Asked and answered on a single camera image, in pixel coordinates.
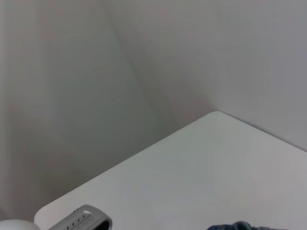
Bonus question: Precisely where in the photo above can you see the blue denim shorts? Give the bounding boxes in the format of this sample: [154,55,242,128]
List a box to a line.
[207,220,273,230]

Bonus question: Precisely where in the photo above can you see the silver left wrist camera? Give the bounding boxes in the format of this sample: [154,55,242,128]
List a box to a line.
[47,204,113,230]

